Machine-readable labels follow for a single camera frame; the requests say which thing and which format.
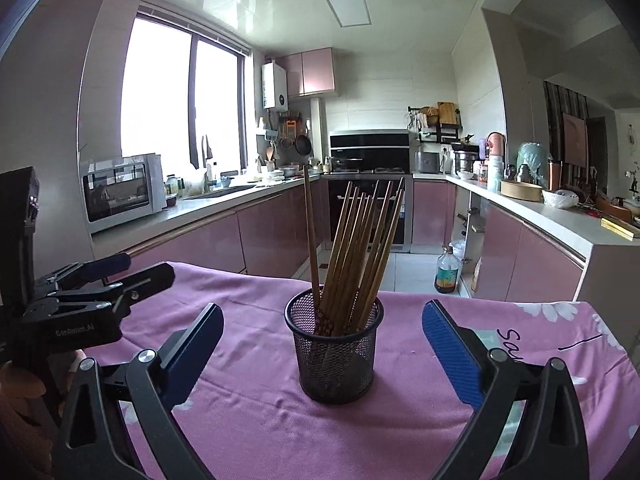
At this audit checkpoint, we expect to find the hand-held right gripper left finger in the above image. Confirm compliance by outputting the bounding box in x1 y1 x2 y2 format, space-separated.
52 302 225 480

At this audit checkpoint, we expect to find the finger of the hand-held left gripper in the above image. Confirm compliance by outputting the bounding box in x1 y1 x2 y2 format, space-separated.
22 262 176 328
32 252 132 306

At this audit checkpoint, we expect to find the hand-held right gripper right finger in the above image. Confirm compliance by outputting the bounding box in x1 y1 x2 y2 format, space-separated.
421 299 591 480

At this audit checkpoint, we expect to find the black mesh utensil holder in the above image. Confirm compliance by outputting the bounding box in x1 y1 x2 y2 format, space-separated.
284 287 385 403

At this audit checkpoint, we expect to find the bunch of wooden chopsticks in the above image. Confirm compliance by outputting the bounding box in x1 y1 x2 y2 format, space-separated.
302 164 406 396

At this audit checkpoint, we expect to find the person's left hand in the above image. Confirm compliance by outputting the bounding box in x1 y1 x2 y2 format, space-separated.
0 350 87 441

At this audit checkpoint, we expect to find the pink kitchen base cabinet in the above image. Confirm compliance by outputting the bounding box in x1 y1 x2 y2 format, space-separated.
472 202 588 303
412 180 456 247
92 180 331 281

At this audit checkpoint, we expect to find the white microwave oven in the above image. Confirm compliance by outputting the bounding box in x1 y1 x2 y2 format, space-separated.
81 154 168 235

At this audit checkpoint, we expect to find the plastic oil bottle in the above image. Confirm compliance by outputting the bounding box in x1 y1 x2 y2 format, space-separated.
434 246 460 293

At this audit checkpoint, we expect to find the pink floral tablecloth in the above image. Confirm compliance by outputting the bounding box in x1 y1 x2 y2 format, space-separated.
85 260 633 480

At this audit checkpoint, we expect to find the steel kitchen faucet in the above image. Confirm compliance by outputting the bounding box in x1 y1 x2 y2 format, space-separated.
200 135 216 193

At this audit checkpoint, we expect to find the kitchen window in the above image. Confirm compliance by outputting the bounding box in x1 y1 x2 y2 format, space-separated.
120 2 251 181

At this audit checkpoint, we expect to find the white kitchen countertop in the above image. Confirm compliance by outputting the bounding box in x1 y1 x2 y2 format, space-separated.
90 170 640 261

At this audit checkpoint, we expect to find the black built-in oven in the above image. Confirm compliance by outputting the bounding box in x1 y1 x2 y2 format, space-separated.
327 175 413 256

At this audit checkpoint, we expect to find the round bamboo steamer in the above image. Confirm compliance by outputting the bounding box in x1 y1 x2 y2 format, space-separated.
500 179 544 202

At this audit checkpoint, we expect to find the white plastic bag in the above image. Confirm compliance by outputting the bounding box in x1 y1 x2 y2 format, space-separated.
541 188 580 209

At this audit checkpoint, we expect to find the silver countertop appliance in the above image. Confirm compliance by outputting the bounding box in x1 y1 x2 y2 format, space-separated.
414 150 442 174

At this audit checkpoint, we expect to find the steel stock pot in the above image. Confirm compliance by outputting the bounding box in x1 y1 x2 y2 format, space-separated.
451 147 478 173

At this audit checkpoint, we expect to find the green cloth covered appliance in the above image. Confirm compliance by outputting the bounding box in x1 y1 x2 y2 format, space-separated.
516 141 550 186

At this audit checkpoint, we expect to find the flat gold box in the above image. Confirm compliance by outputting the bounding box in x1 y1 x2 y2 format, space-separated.
600 216 640 239

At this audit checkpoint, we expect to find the black range hood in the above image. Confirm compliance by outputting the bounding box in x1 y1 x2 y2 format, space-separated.
329 130 412 173

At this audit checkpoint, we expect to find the white exhaust pipe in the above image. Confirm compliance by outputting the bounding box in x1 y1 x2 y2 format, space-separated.
309 97 326 166

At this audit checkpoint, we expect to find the white gas water heater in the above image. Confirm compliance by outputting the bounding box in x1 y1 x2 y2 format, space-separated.
261 61 289 111

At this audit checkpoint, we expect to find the ceiling light panel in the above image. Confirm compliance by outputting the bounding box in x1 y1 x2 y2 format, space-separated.
323 0 373 28

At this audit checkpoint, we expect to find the black wall shelf rack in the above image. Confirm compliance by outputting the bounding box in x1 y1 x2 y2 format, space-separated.
407 105 463 143

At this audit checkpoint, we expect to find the pink wall cabinet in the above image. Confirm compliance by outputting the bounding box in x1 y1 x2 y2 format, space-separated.
275 47 337 99

